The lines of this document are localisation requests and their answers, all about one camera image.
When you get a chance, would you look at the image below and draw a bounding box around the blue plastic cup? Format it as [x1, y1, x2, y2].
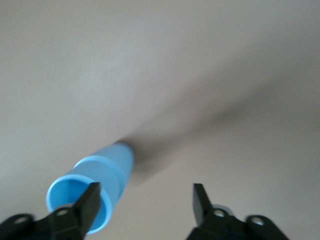
[45, 159, 125, 235]
[73, 141, 135, 198]

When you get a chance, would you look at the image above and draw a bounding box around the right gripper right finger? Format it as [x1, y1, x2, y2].
[191, 183, 291, 240]

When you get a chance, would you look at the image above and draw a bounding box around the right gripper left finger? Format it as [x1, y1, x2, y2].
[0, 182, 101, 240]

